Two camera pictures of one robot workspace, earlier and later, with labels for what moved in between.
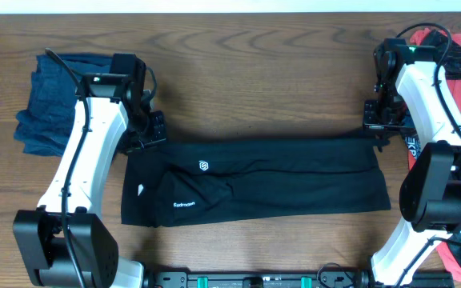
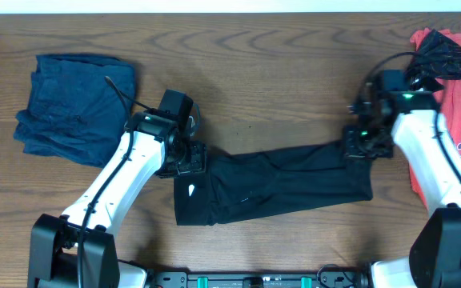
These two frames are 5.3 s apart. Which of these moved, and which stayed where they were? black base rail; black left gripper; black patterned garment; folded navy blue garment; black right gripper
Moved: black left gripper; black right gripper
Stayed: black base rail; folded navy blue garment; black patterned garment
